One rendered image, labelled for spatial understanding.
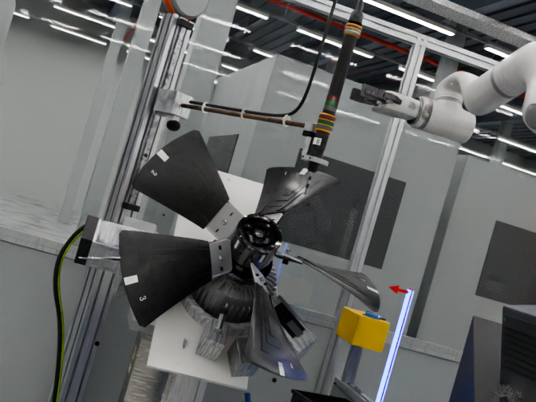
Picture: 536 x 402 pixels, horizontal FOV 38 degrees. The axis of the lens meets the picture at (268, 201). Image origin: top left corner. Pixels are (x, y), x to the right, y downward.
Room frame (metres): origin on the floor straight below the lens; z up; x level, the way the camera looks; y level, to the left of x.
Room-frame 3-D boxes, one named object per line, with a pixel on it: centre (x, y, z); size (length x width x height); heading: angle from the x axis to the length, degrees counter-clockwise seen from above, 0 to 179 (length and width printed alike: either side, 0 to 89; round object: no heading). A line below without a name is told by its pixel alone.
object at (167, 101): (2.43, 0.37, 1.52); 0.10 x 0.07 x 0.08; 47
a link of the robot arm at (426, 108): (2.05, -0.32, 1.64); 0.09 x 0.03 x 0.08; 12
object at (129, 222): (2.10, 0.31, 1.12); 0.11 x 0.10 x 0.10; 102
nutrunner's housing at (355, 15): (2.00, -0.09, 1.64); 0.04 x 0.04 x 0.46
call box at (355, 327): (2.36, -0.38, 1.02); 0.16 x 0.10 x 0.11; 12
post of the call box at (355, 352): (2.36, -0.38, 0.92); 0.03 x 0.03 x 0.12; 12
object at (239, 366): (2.00, -0.05, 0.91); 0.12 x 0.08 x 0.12; 12
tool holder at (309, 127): (2.01, -0.08, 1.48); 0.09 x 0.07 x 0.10; 47
